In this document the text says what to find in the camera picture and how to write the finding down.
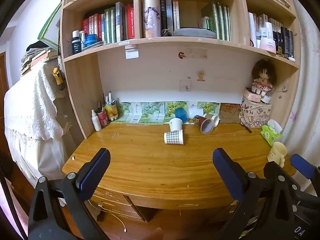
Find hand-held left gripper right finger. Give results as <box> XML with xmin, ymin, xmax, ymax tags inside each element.
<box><xmin>212</xmin><ymin>148</ymin><xmax>301</xmax><ymax>240</ymax></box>

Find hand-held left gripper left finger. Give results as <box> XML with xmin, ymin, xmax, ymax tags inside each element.
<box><xmin>28</xmin><ymin>148</ymin><xmax>111</xmax><ymax>240</ymax></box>

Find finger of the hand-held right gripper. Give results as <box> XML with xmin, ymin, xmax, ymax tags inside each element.
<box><xmin>290</xmin><ymin>153</ymin><xmax>320</xmax><ymax>196</ymax></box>

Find checked paper cup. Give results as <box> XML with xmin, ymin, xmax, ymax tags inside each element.
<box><xmin>164</xmin><ymin>130</ymin><xmax>184</xmax><ymax>145</ymax></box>

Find dark patterned paper cup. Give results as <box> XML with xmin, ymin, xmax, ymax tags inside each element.
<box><xmin>192</xmin><ymin>115</ymin><xmax>215</xmax><ymax>135</ymax></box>

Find white cup with brown rim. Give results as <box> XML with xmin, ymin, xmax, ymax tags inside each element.
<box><xmin>204</xmin><ymin>114</ymin><xmax>220</xmax><ymax>128</ymax></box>

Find plain white paper cup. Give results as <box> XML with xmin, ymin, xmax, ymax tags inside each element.
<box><xmin>169</xmin><ymin>118</ymin><xmax>184</xmax><ymax>132</ymax></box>

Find blue plastic cup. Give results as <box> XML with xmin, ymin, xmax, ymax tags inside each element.
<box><xmin>174</xmin><ymin>107</ymin><xmax>188</xmax><ymax>124</ymax></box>

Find person's left hand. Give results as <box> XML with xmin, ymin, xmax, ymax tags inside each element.
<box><xmin>147</xmin><ymin>227</ymin><xmax>165</xmax><ymax>240</ymax></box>

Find cream ceramic mug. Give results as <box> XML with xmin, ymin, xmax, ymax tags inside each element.
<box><xmin>267</xmin><ymin>141</ymin><xmax>288</xmax><ymax>168</ymax></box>

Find wooden desk drawers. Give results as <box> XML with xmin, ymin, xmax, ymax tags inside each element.
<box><xmin>89</xmin><ymin>187</ymin><xmax>146</xmax><ymax>222</ymax></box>

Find white spray bottle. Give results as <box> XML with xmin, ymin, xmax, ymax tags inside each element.
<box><xmin>91</xmin><ymin>109</ymin><xmax>102</xmax><ymax>132</ymax></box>

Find green tissue pack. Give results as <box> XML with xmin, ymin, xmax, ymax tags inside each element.
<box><xmin>260</xmin><ymin>119</ymin><xmax>283</xmax><ymax>147</ymax></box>

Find dark pen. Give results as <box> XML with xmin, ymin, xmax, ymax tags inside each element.
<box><xmin>240</xmin><ymin>122</ymin><xmax>253</xmax><ymax>134</ymax></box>

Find red pen holder can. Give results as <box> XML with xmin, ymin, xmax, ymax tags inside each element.
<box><xmin>97</xmin><ymin>110</ymin><xmax>109</xmax><ymax>129</ymax></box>

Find brown drawing board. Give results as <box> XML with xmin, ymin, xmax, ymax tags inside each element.
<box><xmin>219</xmin><ymin>102</ymin><xmax>242</xmax><ymax>124</ymax></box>

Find printed cloth storage bag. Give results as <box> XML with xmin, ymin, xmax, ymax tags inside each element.
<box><xmin>238</xmin><ymin>96</ymin><xmax>273</xmax><ymax>129</ymax></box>

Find green leaf print booklet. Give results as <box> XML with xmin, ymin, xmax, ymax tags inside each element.
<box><xmin>163</xmin><ymin>101</ymin><xmax>188</xmax><ymax>124</ymax></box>
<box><xmin>117</xmin><ymin>102</ymin><xmax>141</xmax><ymax>123</ymax></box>
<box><xmin>139</xmin><ymin>102</ymin><xmax>166</xmax><ymax>125</ymax></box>
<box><xmin>197</xmin><ymin>101</ymin><xmax>221</xmax><ymax>115</ymax></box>

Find wooden bookshelf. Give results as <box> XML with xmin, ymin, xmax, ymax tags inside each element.
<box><xmin>59</xmin><ymin>0</ymin><xmax>302</xmax><ymax>140</ymax></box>

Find pink patterned box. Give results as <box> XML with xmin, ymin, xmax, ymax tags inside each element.
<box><xmin>243</xmin><ymin>88</ymin><xmax>262</xmax><ymax>103</ymax></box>

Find white lace cloth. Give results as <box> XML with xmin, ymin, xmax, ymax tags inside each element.
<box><xmin>3</xmin><ymin>64</ymin><xmax>65</xmax><ymax>180</ymax></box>

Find brown-haired rag doll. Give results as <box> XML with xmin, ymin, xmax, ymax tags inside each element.
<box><xmin>251</xmin><ymin>59</ymin><xmax>277</xmax><ymax>97</ymax></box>

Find yellow hanging toy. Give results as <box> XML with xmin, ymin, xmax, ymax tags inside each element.
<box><xmin>52</xmin><ymin>67</ymin><xmax>65</xmax><ymax>86</ymax></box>

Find stack of old books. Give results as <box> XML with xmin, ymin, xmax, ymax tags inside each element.
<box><xmin>20</xmin><ymin>47</ymin><xmax>60</xmax><ymax>77</ymax></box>

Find dark cosmetic bottle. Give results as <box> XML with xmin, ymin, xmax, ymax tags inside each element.
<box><xmin>72</xmin><ymin>30</ymin><xmax>83</xmax><ymax>55</ymax></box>

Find black cosmetic tubes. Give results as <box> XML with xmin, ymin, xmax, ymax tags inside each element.
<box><xmin>277</xmin><ymin>26</ymin><xmax>295</xmax><ymax>58</ymax></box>

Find pink white cosmetic jar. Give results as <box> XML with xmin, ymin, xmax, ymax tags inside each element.
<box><xmin>259</xmin><ymin>36</ymin><xmax>277</xmax><ymax>54</ymax></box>

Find blue cosmetic jar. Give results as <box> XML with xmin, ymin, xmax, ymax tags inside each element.
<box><xmin>85</xmin><ymin>34</ymin><xmax>98</xmax><ymax>47</ymax></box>

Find grey flat plate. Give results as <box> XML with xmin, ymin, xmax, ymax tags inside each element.
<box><xmin>173</xmin><ymin>27</ymin><xmax>217</xmax><ymax>39</ymax></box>

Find row of white cosmetic boxes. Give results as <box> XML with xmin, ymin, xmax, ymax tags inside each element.
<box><xmin>247</xmin><ymin>12</ymin><xmax>283</xmax><ymax>48</ymax></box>

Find row of red green books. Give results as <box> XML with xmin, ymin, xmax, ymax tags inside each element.
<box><xmin>81</xmin><ymin>2</ymin><xmax>136</xmax><ymax>44</ymax></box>

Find green framed picture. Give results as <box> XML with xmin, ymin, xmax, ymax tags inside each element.
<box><xmin>37</xmin><ymin>1</ymin><xmax>63</xmax><ymax>51</ymax></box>

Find row of dark green books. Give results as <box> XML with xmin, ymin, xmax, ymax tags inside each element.
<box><xmin>201</xmin><ymin>2</ymin><xmax>231</xmax><ymax>41</ymax></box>

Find white floral cylinder box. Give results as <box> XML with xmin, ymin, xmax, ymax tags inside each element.
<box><xmin>142</xmin><ymin>0</ymin><xmax>162</xmax><ymax>39</ymax></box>

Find row of grey white books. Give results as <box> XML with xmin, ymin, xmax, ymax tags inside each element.
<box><xmin>158</xmin><ymin>0</ymin><xmax>181</xmax><ymax>34</ymax></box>

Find white cable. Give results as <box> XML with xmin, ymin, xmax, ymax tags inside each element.
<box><xmin>87</xmin><ymin>200</ymin><xmax>128</xmax><ymax>232</ymax></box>

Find clear wall hook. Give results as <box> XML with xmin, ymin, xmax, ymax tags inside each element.
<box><xmin>179</xmin><ymin>80</ymin><xmax>192</xmax><ymax>92</ymax></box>

